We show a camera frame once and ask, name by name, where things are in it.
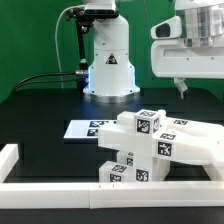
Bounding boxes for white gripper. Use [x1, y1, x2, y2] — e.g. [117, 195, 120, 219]
[151, 16, 224, 98]

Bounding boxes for white tagged cube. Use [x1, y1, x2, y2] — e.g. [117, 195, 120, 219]
[134, 109, 160, 135]

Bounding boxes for white chair back frame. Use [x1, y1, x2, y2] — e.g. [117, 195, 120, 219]
[98, 110, 224, 165]

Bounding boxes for white seat block with pegs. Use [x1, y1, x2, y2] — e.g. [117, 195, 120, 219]
[133, 155, 170, 182]

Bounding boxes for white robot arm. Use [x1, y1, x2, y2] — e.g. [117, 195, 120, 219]
[151, 0, 224, 98]

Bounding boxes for white chair seat plate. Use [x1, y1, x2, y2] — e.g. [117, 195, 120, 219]
[63, 120, 116, 143]

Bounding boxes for white right barrier rail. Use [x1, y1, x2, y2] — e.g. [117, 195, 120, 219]
[204, 164, 224, 181]

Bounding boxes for white barrier rail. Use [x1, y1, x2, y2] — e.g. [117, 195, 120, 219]
[0, 144, 19, 184]
[0, 181, 224, 209]
[204, 164, 224, 181]

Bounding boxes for black camera on stand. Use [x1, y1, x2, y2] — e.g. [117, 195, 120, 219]
[66, 3, 119, 20]

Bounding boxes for white front barrier rail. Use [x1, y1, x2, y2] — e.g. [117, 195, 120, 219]
[0, 181, 224, 209]

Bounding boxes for grey camera cable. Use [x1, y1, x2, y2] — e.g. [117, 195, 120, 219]
[54, 4, 81, 89]

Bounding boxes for black cables on table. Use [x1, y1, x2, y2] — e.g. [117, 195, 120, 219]
[11, 70, 84, 96]

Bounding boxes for white left barrier rail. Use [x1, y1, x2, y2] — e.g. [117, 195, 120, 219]
[0, 144, 19, 184]

